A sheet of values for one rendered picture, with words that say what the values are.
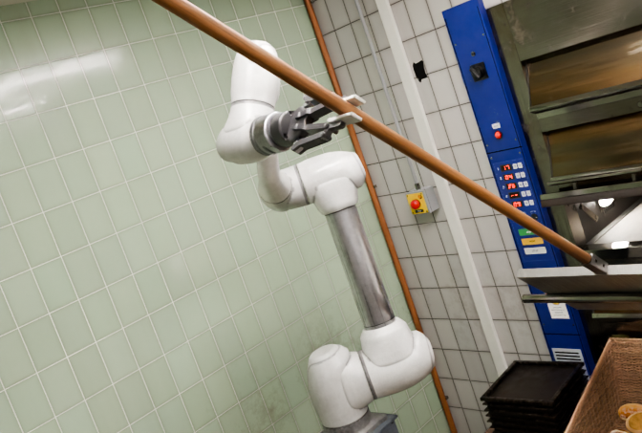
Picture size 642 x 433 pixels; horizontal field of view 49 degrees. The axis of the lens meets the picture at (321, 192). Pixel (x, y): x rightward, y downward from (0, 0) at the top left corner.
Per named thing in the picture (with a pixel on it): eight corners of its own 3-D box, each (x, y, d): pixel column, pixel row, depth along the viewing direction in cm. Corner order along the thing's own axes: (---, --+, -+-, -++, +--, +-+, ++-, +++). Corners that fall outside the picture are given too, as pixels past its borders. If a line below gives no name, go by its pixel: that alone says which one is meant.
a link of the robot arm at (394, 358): (372, 392, 224) (436, 368, 224) (377, 407, 208) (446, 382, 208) (291, 165, 223) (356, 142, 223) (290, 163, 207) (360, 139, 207)
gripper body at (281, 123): (298, 120, 155) (327, 112, 148) (290, 155, 152) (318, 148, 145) (272, 105, 151) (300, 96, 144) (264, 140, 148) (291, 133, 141)
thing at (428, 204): (421, 209, 298) (415, 187, 297) (439, 207, 290) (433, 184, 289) (411, 216, 293) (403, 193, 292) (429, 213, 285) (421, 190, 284)
